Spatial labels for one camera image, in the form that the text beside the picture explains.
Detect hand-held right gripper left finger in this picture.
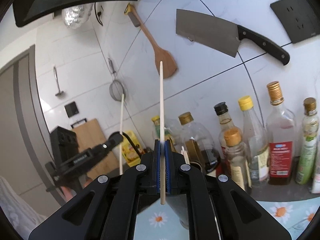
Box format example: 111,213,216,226
29,139,165,240

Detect metal strainer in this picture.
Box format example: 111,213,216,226
107,57,128,105

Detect black perforated box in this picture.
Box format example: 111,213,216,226
49,125,80,171

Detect light blue floral tablecloth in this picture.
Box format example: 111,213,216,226
134,195,320,240

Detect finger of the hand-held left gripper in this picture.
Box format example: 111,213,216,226
102,131,125,153

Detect round dark liquid bottle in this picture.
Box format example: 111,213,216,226
172,112,222,177

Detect black handled cleaver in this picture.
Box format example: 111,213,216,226
175,8,291,66

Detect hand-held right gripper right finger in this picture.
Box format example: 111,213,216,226
164,139,292,240

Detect black cap glass bottle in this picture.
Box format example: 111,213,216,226
213,102,241,156

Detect silver foil duct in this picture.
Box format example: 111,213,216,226
61,3,93,30

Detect black cable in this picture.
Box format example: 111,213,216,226
93,2,104,27

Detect wooden cutting board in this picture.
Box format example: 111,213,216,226
70,117,121,180

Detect wooden spatula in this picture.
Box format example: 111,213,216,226
124,3,179,77

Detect gold cap green label bottle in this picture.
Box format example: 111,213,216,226
295,97,320,186

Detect white container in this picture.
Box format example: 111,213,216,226
311,164,320,194

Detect large black wall socket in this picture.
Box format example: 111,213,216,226
270,0,320,44

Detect yellow cap clear bottle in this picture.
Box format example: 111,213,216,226
237,95,271,187

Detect person's left hand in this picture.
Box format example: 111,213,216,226
61,176,94,202

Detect grey door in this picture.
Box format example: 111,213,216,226
0,44,66,207

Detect metal hanging utensil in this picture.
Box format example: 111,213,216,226
53,65,65,98

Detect yellow cap green label bottle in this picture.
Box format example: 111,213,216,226
151,115,166,146

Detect small black wall socket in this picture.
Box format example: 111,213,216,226
64,101,81,118

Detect red label glass bottle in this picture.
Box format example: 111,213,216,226
265,81,297,186

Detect yellow packet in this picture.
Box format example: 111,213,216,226
121,130,146,168

